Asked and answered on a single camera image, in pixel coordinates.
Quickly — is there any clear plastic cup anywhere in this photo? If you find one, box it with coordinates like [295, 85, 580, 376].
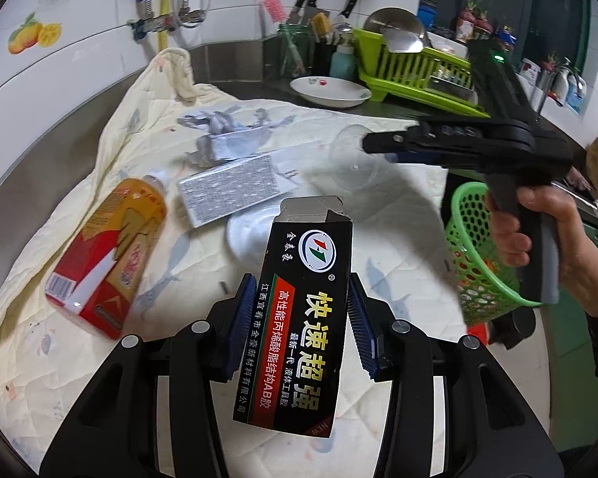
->
[328, 124, 394, 192]

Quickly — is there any black glue box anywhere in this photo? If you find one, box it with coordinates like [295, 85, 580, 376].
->
[233, 195, 353, 438]

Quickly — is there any white round plastic lid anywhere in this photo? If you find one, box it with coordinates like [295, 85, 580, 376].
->
[226, 201, 281, 273]

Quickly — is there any white printed milk carton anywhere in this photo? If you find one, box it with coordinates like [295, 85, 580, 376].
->
[177, 153, 300, 228]

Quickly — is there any grey paper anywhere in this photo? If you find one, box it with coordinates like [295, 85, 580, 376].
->
[177, 106, 296, 168]

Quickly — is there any person's right hand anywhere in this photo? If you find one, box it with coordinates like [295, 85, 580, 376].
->
[486, 187, 598, 317]

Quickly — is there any steel faucet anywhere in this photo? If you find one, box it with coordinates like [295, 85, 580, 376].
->
[536, 57, 579, 119]

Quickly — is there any green dish rack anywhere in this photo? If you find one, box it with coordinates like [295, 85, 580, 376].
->
[354, 28, 487, 118]

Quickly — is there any green plastic waste basket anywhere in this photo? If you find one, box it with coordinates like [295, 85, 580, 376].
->
[445, 181, 538, 327]

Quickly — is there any yellow red drink bottle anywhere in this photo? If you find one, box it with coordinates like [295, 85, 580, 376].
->
[45, 169, 170, 340]

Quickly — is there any steel bowl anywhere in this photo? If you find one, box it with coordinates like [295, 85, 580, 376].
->
[363, 6, 427, 40]

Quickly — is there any white ceramic plate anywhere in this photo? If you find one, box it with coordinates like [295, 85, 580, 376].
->
[289, 76, 372, 109]

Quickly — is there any teal soap bottle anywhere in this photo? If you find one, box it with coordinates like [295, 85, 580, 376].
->
[329, 44, 356, 81]

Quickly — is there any pink bottle brush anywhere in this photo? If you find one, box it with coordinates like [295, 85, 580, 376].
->
[261, 0, 288, 24]

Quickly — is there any cream quilted cloth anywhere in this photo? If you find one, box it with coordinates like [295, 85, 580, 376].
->
[0, 49, 466, 477]

